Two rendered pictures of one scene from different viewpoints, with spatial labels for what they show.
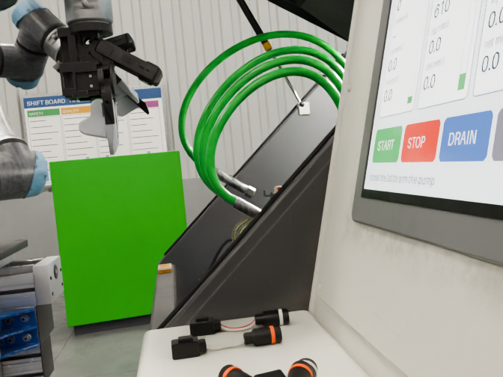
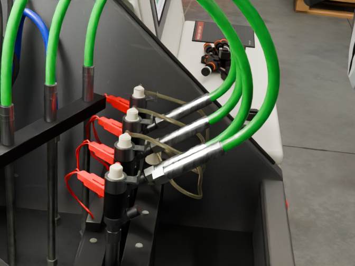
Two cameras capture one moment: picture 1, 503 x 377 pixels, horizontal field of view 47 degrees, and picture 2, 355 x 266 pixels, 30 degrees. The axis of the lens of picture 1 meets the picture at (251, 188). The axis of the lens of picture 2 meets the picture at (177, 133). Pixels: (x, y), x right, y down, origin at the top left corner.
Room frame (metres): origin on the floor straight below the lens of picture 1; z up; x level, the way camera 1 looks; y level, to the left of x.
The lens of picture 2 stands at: (1.80, 0.13, 1.56)
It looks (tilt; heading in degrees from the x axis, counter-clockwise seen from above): 28 degrees down; 189
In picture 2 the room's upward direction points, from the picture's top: 5 degrees clockwise
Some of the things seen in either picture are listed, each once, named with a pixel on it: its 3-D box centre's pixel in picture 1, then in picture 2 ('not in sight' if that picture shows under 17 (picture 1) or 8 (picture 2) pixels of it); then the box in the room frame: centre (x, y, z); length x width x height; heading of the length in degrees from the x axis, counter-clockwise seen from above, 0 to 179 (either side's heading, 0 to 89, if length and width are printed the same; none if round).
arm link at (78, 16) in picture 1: (88, 14); not in sight; (0.96, 0.24, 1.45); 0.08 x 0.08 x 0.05
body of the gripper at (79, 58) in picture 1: (89, 64); not in sight; (0.96, 0.25, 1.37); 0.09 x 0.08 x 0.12; 98
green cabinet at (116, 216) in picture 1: (123, 235); not in sight; (4.69, 1.09, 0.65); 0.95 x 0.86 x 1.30; 104
